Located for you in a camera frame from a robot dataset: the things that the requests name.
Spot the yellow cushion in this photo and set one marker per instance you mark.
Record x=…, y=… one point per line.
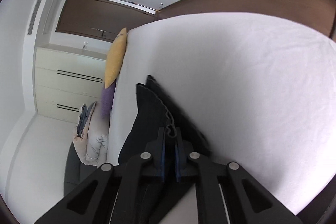
x=114, y=58

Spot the cream wardrobe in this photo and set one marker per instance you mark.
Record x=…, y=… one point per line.
x=65, y=79

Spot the folded beige grey duvet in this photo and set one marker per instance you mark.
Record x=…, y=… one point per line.
x=92, y=147

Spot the thermostat wall panel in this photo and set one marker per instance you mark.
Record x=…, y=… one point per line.
x=84, y=45

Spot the folded blue garment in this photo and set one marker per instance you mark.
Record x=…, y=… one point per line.
x=83, y=116

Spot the dark grey headboard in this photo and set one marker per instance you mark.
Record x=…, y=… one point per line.
x=76, y=172

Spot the brown door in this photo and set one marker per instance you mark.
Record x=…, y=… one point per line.
x=100, y=19

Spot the black denim pants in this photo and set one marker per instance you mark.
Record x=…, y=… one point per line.
x=157, y=110

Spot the purple cushion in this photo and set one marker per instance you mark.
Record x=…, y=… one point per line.
x=107, y=97

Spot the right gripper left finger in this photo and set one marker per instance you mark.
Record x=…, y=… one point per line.
x=111, y=194

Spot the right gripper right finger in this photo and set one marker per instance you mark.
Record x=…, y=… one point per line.
x=228, y=193

